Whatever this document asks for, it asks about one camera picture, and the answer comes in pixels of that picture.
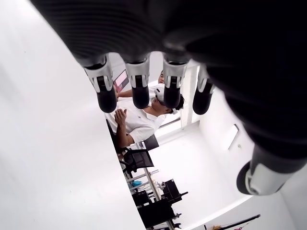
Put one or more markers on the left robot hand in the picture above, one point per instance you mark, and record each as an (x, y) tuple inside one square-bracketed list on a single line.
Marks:
[(216, 36)]

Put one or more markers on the standing person in white shirt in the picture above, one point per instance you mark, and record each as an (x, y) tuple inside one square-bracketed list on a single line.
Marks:
[(156, 88)]

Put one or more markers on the white VR headset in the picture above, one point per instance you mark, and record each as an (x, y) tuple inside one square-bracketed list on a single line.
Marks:
[(158, 94)]

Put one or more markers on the pink screen tablet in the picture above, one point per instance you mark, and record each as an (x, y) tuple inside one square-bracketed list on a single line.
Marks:
[(121, 81)]

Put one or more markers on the seated person in white shirt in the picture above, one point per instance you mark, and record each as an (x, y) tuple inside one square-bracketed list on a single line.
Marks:
[(141, 124)]

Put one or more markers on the black chair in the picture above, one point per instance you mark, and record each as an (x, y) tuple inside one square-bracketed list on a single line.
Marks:
[(141, 159)]

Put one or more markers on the small blue item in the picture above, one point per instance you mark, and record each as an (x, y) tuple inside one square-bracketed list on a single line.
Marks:
[(136, 184)]

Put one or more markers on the black equipment rack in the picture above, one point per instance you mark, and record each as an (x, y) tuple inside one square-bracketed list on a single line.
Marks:
[(156, 210)]

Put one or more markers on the black tripod bar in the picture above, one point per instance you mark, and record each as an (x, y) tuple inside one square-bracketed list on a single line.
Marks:
[(239, 221)]

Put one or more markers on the grey metal shelf frame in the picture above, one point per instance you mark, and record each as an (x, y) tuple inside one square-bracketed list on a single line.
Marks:
[(148, 178)]

